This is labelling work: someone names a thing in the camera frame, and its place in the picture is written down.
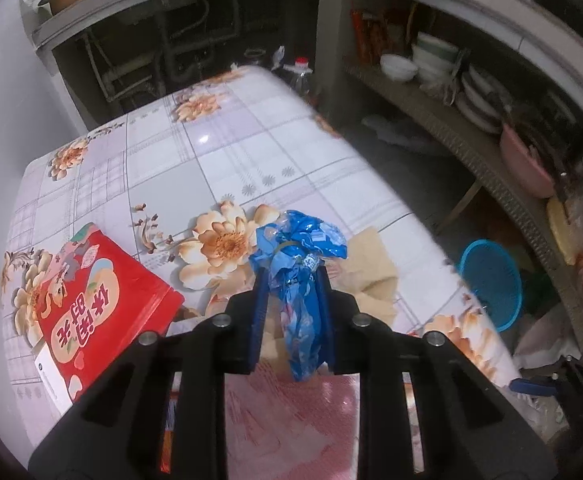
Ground red snack packet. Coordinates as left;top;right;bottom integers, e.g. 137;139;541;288
34;222;186;403

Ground woven shelf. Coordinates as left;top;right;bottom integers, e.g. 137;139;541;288
344;57;583;356

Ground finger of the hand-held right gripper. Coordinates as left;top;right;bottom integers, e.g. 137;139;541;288
509;357;583;399

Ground red packages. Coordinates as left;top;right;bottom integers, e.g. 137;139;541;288
350;9;389;66

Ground stack of plates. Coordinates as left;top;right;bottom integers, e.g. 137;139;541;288
454;65;505;135

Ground blue plastic basket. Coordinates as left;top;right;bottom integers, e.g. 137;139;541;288
459;239;525;333

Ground yellow plastic bag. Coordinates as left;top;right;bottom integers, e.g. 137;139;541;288
546;195;579;266

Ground white bowl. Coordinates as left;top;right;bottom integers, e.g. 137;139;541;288
380;54;418;83

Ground pink plastic basin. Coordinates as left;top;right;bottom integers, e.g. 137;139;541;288
500;122;557;200

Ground stack of white bowls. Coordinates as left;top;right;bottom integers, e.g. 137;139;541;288
411;31;459;86

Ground clear zip bag red pattern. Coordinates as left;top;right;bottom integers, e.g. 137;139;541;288
159;360;427;480

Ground clear bag blue top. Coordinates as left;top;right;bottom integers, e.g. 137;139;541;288
266;226;399;361

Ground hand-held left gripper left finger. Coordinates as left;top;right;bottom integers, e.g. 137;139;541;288
29;265;272;480

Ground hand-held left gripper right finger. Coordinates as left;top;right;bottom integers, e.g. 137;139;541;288
314;262;557;480

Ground blue plastic wrapper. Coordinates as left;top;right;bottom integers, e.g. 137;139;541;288
248;208;348;383

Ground red cap plastic bottle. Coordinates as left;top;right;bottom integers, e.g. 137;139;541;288
291;56;318;103

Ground grey drain pipes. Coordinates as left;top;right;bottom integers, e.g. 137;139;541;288
86;0;242;106

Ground floral plastic tablecloth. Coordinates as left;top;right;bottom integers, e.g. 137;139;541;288
2;62;522;480

